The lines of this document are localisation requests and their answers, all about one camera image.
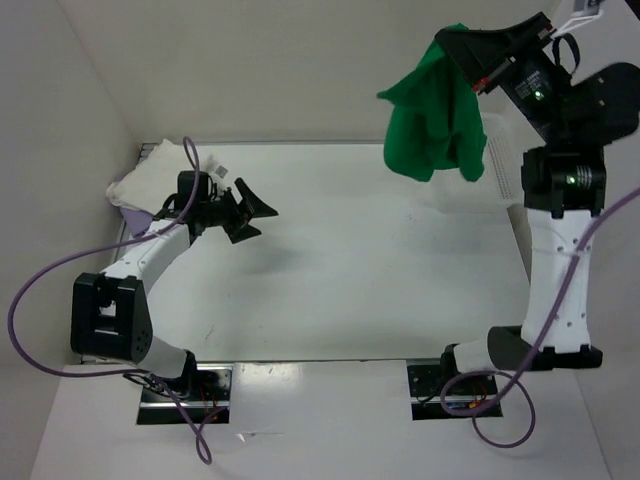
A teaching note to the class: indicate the green t shirt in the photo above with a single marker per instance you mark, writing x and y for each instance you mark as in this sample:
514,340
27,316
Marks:
435,123

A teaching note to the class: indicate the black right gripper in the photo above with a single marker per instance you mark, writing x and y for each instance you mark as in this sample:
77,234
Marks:
482,53

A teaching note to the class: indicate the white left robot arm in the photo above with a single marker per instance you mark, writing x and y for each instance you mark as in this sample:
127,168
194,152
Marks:
110,313

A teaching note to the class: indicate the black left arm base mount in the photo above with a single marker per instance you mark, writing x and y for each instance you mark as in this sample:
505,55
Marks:
211,397

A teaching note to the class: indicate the white plastic laundry basket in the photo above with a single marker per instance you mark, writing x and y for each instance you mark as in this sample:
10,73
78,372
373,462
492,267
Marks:
498,188

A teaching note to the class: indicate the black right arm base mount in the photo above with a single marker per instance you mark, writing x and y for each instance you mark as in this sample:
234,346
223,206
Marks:
426,379

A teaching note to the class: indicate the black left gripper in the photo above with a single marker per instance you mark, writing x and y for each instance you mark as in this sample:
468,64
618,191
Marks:
238,229

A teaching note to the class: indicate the purple t shirt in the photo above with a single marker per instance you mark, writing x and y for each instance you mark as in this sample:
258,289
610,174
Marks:
136,221

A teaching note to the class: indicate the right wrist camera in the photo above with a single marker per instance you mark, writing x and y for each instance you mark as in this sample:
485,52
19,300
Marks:
582,13

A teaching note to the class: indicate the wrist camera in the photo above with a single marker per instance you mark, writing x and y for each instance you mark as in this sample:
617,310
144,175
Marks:
582,13
214,168

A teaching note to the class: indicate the white t shirt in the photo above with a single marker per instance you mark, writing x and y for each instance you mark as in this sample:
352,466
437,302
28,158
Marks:
152,181

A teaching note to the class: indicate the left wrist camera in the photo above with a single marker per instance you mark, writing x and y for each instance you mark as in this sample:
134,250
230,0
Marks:
214,168

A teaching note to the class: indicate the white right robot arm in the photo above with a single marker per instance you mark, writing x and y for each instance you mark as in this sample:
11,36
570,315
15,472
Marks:
564,184

